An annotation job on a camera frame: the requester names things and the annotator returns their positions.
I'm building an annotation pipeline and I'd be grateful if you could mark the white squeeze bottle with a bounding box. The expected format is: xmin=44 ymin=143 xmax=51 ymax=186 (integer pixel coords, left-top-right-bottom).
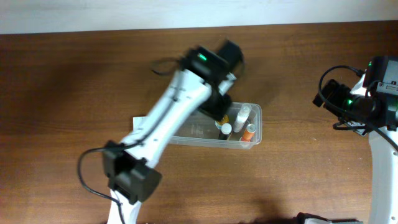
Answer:
xmin=233 ymin=103 xmax=252 ymax=133

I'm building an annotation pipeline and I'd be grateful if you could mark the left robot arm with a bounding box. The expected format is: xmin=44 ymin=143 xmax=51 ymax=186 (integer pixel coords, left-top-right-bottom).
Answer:
xmin=102 ymin=40 xmax=243 ymax=223

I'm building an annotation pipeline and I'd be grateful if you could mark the white green medicine box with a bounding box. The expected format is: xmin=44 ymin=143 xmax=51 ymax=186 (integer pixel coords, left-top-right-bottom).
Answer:
xmin=132 ymin=116 xmax=147 ymax=131

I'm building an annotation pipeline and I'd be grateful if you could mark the orange tube white cap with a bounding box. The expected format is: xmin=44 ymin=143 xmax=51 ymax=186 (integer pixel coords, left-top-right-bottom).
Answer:
xmin=240 ymin=124 xmax=257 ymax=142

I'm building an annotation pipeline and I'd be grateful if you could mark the black bottle white cap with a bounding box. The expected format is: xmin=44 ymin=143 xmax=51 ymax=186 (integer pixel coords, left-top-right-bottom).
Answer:
xmin=218 ymin=123 xmax=233 ymax=141

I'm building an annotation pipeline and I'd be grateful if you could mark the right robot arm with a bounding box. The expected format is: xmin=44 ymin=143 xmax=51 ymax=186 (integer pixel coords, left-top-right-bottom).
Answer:
xmin=313 ymin=55 xmax=397 ymax=223

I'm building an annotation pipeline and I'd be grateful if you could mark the clear plastic container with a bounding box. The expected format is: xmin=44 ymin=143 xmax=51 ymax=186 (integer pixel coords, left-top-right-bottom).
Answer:
xmin=170 ymin=103 xmax=262 ymax=150

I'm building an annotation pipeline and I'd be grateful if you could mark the small jar gold lid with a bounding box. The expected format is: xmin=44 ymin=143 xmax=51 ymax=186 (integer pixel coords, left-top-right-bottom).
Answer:
xmin=215 ymin=114 xmax=229 ymax=129

